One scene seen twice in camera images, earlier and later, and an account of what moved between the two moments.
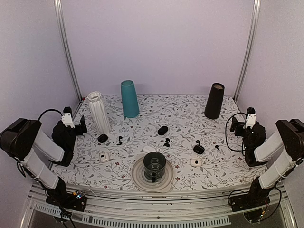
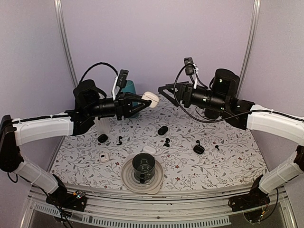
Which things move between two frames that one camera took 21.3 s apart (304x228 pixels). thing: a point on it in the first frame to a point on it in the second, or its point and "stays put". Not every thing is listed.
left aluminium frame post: (59, 19) stays put
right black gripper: (235, 123) to (184, 92)
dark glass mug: (154, 164) to (144, 165)
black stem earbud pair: (119, 141) stays put
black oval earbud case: (162, 130) stays put
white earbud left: (104, 156) stays put
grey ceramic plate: (139, 179) to (151, 187)
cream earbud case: (196, 162) to (149, 96)
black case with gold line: (199, 149) stays put
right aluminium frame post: (250, 48) stays put
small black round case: (102, 137) stays put
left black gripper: (84, 129) to (124, 105)
